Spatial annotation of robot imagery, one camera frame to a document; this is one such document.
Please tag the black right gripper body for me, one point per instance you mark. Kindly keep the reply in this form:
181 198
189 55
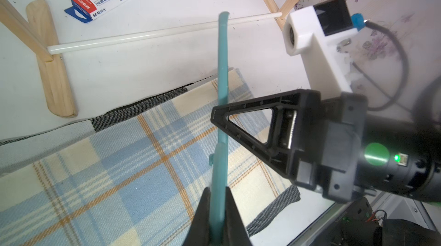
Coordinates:
325 142

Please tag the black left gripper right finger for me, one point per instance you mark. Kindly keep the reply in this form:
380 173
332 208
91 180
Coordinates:
235 231

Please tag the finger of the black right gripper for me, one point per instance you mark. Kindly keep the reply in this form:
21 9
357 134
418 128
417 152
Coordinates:
270 127

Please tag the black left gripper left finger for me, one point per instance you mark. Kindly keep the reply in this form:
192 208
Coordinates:
199 232

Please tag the teal plastic hanger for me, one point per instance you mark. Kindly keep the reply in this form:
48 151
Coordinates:
220 158

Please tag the blue cream plaid scarf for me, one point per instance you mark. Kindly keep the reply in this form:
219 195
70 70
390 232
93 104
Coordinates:
137 170

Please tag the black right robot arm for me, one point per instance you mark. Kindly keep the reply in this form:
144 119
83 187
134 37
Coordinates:
398 157

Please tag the black grey checkered mat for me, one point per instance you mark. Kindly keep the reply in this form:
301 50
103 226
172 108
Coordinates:
137 108

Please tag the wooden clothes rack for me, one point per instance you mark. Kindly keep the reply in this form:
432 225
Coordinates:
45 45

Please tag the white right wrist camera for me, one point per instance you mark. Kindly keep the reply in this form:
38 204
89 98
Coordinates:
314 33

